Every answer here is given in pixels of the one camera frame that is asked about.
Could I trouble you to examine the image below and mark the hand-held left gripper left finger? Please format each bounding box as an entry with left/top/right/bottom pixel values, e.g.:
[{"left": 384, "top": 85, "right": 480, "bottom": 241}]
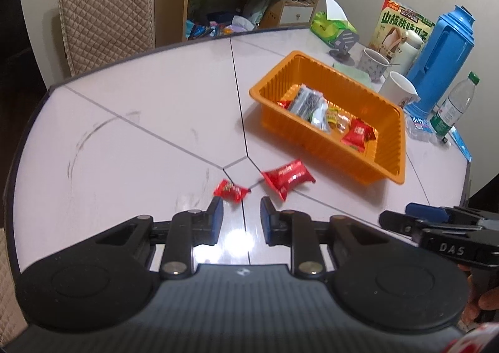
[{"left": 94, "top": 197, "right": 225, "bottom": 279}]

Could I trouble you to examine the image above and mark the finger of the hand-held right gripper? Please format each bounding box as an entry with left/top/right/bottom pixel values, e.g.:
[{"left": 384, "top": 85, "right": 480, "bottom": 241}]
[
  {"left": 405, "top": 203, "right": 499, "bottom": 226},
  {"left": 379, "top": 210, "right": 480, "bottom": 238}
]

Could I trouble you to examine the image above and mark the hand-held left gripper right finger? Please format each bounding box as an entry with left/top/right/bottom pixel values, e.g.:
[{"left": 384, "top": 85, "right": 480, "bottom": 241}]
[{"left": 260, "top": 197, "right": 390, "bottom": 279}]

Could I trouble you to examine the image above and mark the small red candy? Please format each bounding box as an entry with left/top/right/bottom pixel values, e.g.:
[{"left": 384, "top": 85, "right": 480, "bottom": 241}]
[{"left": 213, "top": 179, "right": 250, "bottom": 204}]

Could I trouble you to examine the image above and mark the large red snack packet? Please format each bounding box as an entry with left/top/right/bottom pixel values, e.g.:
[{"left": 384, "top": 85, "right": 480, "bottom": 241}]
[{"left": 260, "top": 159, "right": 316, "bottom": 201}]

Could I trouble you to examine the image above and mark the orange plastic tray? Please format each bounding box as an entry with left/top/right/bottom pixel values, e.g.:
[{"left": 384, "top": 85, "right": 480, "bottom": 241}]
[{"left": 249, "top": 50, "right": 407, "bottom": 186}]

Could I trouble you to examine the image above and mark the yellow candy packet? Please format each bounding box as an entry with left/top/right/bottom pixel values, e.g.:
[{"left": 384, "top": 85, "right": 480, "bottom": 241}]
[{"left": 325, "top": 106, "right": 342, "bottom": 131}]

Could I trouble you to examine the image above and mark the black clear snack packet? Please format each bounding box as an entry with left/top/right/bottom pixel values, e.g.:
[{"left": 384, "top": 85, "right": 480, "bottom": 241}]
[{"left": 286, "top": 84, "right": 330, "bottom": 131}]

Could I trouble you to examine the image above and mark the person's right hand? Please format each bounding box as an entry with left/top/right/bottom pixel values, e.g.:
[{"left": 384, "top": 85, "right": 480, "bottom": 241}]
[{"left": 458, "top": 265, "right": 499, "bottom": 326}]

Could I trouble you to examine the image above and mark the blue flat packet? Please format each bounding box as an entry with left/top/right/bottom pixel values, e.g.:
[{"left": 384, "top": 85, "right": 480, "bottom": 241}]
[{"left": 448, "top": 127, "right": 473, "bottom": 162}]

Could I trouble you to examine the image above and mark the clear blue tissue packet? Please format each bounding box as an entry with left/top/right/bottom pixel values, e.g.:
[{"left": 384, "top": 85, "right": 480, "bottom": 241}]
[{"left": 405, "top": 113, "right": 433, "bottom": 143}]

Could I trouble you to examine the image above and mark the red white patterned clothing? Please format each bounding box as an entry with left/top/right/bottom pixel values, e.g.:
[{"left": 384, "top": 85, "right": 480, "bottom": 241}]
[{"left": 444, "top": 322, "right": 499, "bottom": 353}]

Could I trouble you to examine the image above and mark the square red snack packet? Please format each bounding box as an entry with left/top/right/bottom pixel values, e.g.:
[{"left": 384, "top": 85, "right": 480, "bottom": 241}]
[{"left": 341, "top": 118, "right": 377, "bottom": 151}]

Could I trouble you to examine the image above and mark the clear water bottle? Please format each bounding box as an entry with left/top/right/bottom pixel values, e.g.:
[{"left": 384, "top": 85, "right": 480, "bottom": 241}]
[{"left": 429, "top": 71, "right": 481, "bottom": 139}]

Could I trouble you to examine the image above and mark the white cartoon mug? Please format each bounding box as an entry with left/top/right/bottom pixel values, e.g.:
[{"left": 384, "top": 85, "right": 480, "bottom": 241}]
[{"left": 379, "top": 71, "right": 419, "bottom": 108}]

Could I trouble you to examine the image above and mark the patterned grey mug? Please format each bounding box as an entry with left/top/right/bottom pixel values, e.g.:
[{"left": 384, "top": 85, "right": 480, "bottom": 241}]
[{"left": 358, "top": 47, "right": 392, "bottom": 82}]

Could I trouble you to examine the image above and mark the blue thermos jug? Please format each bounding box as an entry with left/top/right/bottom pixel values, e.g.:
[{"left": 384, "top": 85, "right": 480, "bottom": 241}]
[{"left": 403, "top": 5, "right": 477, "bottom": 115}]

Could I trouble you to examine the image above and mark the grey phone stand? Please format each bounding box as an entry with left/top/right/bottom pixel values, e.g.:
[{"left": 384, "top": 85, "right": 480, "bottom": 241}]
[{"left": 329, "top": 30, "right": 357, "bottom": 61}]

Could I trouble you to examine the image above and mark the green cream food box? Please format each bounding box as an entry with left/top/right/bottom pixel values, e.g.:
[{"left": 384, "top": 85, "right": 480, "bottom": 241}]
[{"left": 368, "top": 0, "right": 436, "bottom": 61}]

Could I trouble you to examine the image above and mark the green snack bag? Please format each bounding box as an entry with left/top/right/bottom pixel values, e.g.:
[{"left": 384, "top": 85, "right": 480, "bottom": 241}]
[{"left": 310, "top": 0, "right": 358, "bottom": 48}]

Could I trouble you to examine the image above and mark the small white drawer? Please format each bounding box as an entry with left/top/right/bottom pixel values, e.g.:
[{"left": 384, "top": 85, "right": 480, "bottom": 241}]
[{"left": 281, "top": 6, "right": 314, "bottom": 24}]

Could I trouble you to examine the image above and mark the quilted beige chair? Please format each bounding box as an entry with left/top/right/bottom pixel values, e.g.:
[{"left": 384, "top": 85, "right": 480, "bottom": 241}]
[
  {"left": 0, "top": 226, "right": 30, "bottom": 342},
  {"left": 55, "top": 0, "right": 157, "bottom": 76}
]

